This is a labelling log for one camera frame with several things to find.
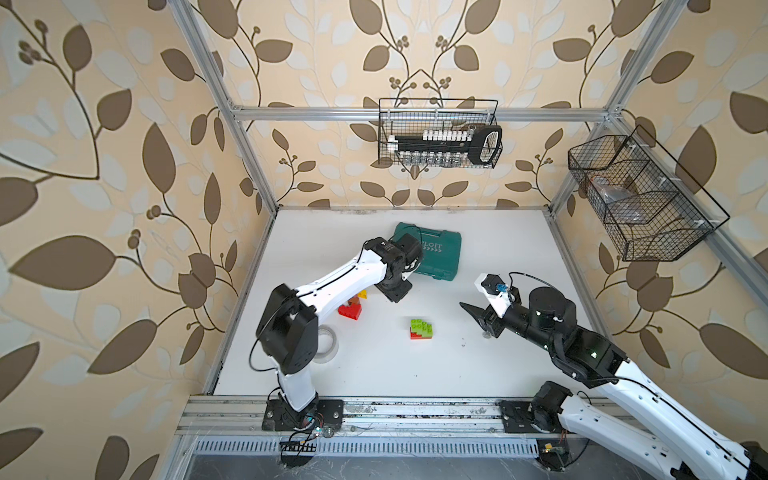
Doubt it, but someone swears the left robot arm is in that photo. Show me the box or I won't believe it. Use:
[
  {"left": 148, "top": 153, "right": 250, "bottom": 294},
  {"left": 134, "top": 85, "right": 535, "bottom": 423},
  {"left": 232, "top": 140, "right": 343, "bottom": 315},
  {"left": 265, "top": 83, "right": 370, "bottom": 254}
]
[{"left": 256, "top": 234, "right": 423, "bottom": 415}]

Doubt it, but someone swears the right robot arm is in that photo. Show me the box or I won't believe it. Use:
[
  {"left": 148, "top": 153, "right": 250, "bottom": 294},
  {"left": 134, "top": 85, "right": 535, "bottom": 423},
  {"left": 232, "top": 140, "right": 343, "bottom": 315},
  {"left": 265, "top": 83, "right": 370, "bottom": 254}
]
[{"left": 460, "top": 275, "right": 767, "bottom": 479}]

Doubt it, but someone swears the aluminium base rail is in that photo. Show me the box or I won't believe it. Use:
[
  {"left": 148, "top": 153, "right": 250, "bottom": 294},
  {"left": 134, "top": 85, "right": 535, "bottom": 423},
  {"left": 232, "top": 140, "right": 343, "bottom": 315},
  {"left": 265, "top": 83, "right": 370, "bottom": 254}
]
[{"left": 179, "top": 395, "right": 673, "bottom": 439}]

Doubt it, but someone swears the black socket set rail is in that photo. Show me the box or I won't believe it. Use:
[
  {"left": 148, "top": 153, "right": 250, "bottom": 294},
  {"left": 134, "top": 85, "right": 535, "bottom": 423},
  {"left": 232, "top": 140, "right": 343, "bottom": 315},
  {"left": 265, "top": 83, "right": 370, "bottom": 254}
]
[{"left": 385, "top": 125, "right": 503, "bottom": 168}]

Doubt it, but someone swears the clear plastic bag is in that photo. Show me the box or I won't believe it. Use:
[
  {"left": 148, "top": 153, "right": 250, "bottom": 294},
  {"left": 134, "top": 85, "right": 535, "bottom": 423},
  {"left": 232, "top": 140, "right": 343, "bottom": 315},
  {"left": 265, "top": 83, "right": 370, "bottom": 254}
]
[{"left": 592, "top": 175, "right": 646, "bottom": 225}]

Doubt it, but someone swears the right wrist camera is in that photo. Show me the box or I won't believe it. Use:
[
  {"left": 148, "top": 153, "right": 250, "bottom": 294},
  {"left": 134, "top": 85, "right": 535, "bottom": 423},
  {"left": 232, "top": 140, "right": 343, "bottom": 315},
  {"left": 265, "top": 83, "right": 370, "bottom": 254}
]
[{"left": 475, "top": 273, "right": 520, "bottom": 318}]

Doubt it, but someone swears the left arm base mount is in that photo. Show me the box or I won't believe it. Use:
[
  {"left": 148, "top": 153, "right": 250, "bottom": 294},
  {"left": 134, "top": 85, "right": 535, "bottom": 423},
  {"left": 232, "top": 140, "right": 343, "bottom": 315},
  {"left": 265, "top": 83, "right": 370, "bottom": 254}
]
[{"left": 261, "top": 398, "right": 345, "bottom": 436}]

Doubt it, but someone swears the clear tape roll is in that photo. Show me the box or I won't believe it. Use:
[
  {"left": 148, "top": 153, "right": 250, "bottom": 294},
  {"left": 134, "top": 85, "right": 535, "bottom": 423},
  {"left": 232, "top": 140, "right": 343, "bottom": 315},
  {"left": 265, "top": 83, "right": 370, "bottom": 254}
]
[{"left": 313, "top": 325, "right": 339, "bottom": 364}]

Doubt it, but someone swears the back wire basket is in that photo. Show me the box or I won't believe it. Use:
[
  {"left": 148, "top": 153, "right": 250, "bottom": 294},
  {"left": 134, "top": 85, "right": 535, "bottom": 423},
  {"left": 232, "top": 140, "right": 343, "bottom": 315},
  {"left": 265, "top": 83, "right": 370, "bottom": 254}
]
[{"left": 376, "top": 97, "right": 503, "bottom": 170}]

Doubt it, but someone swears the wire basket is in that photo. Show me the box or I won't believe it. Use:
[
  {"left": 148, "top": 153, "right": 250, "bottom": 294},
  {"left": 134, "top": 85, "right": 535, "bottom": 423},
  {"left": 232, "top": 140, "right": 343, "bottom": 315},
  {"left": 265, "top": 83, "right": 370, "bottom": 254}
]
[
  {"left": 568, "top": 125, "right": 730, "bottom": 262},
  {"left": 376, "top": 97, "right": 503, "bottom": 170}
]

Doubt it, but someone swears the right wire basket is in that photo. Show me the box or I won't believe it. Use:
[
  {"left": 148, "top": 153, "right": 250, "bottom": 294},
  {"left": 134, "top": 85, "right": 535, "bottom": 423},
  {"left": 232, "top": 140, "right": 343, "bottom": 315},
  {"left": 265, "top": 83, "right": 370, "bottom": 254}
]
[{"left": 568, "top": 125, "right": 730, "bottom": 262}]

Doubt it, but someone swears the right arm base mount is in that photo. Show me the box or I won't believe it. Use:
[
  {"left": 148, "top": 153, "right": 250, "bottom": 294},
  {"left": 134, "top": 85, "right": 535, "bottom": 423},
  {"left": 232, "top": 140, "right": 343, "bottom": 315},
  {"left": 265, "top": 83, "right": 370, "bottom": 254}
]
[{"left": 497, "top": 400, "right": 567, "bottom": 435}]

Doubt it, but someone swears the green tool case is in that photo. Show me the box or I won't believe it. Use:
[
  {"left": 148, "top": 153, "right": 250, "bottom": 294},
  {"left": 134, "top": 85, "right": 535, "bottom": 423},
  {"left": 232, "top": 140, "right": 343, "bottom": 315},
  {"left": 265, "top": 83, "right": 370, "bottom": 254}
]
[{"left": 394, "top": 222, "right": 462, "bottom": 281}]

